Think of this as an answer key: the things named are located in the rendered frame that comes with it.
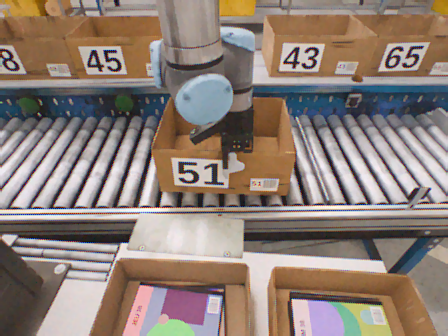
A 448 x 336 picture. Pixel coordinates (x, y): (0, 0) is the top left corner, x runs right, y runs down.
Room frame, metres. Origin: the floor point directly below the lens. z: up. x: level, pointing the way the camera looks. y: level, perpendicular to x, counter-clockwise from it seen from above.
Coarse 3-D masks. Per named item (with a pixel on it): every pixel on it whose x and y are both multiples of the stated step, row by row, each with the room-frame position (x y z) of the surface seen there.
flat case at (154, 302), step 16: (144, 288) 0.25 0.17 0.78; (160, 288) 0.25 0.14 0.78; (176, 288) 0.25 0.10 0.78; (192, 288) 0.25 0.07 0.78; (144, 304) 0.22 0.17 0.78; (160, 304) 0.22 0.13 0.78; (176, 304) 0.22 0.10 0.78; (192, 304) 0.22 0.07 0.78; (208, 304) 0.22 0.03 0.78; (128, 320) 0.19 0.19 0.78; (144, 320) 0.19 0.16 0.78; (160, 320) 0.19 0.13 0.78; (176, 320) 0.19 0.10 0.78; (192, 320) 0.19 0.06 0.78; (208, 320) 0.19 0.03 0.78
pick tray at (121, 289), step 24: (120, 264) 0.28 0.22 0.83; (144, 264) 0.29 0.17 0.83; (168, 264) 0.28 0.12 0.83; (192, 264) 0.28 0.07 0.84; (216, 264) 0.28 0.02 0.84; (240, 264) 0.28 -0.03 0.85; (120, 288) 0.25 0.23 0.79; (240, 288) 0.26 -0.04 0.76; (96, 312) 0.18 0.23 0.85; (120, 312) 0.21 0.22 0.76; (240, 312) 0.21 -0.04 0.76
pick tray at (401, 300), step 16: (272, 272) 0.26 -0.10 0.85; (288, 272) 0.27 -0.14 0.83; (304, 272) 0.26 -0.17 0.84; (320, 272) 0.26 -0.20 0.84; (336, 272) 0.26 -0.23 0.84; (352, 272) 0.26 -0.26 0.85; (368, 272) 0.26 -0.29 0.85; (272, 288) 0.23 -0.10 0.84; (288, 288) 0.26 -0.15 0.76; (304, 288) 0.26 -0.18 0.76; (320, 288) 0.26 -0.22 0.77; (336, 288) 0.26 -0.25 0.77; (352, 288) 0.26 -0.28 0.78; (368, 288) 0.25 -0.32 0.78; (384, 288) 0.25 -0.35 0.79; (400, 288) 0.24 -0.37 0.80; (416, 288) 0.22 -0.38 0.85; (272, 304) 0.20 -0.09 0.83; (384, 304) 0.23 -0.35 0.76; (400, 304) 0.22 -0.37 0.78; (416, 304) 0.20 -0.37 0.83; (272, 320) 0.18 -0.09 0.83; (288, 320) 0.20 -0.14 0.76; (400, 320) 0.20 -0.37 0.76; (416, 320) 0.18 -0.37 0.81
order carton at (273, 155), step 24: (168, 120) 0.78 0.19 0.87; (264, 120) 0.84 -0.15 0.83; (288, 120) 0.71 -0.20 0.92; (168, 144) 0.73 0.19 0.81; (192, 144) 0.79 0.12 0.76; (216, 144) 0.80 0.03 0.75; (264, 144) 0.79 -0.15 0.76; (288, 144) 0.65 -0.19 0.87; (168, 168) 0.57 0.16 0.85; (264, 168) 0.55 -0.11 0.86; (288, 168) 0.55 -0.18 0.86; (216, 192) 0.56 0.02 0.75; (240, 192) 0.56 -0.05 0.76; (264, 192) 0.56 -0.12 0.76
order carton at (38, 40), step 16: (16, 16) 1.35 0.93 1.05; (32, 16) 1.35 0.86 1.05; (48, 16) 1.35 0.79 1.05; (64, 16) 1.35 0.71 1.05; (80, 16) 1.35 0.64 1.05; (0, 32) 1.28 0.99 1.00; (16, 32) 1.34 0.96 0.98; (32, 32) 1.35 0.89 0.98; (48, 32) 1.35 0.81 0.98; (64, 32) 1.35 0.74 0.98; (16, 48) 1.06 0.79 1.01; (32, 48) 1.06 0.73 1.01; (48, 48) 1.06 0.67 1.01; (64, 48) 1.06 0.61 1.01; (32, 64) 1.06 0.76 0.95
